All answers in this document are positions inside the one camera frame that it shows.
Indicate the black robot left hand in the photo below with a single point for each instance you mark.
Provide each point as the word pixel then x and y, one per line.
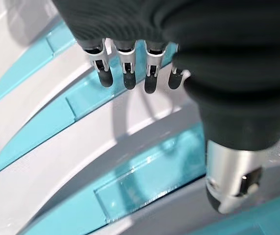
pixel 203 36

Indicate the blue white cart drawer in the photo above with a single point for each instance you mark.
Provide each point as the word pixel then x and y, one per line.
pixel 56 41
pixel 252 218
pixel 142 171
pixel 85 105

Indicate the white medical cart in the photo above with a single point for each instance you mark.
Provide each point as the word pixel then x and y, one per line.
pixel 0 27

